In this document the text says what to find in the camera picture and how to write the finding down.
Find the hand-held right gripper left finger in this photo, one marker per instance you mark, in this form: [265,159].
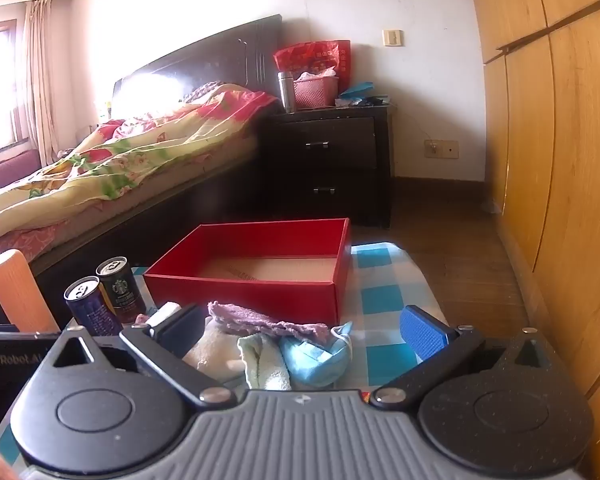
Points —
[182,330]

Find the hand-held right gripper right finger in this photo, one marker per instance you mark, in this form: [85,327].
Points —
[422,330]

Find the red cardboard box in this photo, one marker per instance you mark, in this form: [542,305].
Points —
[240,290]

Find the purple towel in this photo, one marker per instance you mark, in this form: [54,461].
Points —
[260,322]

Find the light green towel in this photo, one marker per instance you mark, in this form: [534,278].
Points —
[265,365]

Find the small pink cloth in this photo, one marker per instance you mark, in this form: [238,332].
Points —
[141,319]

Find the blue checkered tablecloth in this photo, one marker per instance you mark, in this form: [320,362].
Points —
[385,300]

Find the orange ribbed cylinder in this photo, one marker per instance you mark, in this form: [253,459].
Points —
[22,295]

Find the dark green drink can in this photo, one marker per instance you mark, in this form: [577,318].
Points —
[122,290]

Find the blue drink can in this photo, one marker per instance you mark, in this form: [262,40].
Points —
[95,312]

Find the blue face mask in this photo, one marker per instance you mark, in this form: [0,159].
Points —
[315,360]

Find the pink floral bedsheet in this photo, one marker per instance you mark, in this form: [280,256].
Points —
[20,240]

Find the floral quilt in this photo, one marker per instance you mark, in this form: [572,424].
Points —
[130,155]

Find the maroon window seat cushion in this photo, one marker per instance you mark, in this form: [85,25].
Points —
[5,172]

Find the dark wooden nightstand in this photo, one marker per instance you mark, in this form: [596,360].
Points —
[330,160]

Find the wooden wardrobe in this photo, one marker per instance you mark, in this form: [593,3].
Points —
[555,135]

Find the blue paper item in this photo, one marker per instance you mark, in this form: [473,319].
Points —
[357,91]

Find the steel thermos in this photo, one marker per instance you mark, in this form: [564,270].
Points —
[286,92]

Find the pink plastic basket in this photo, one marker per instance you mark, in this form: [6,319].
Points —
[315,92]

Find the dark wooden bed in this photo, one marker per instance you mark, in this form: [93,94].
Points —
[200,60]

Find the beige curtain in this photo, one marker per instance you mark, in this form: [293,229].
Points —
[37,75]

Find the red plastic bag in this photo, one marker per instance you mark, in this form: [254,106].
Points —
[310,55]

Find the wall power outlet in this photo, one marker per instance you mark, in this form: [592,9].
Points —
[442,149]

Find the wall light switch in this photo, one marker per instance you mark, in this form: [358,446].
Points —
[393,37]

